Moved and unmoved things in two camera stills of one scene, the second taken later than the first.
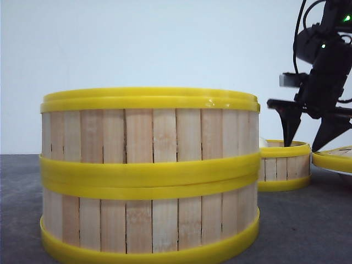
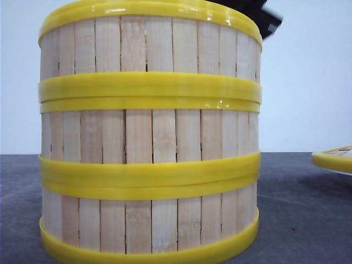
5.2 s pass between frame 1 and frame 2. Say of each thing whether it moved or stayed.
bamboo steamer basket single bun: moved
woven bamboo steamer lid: stayed
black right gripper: moved
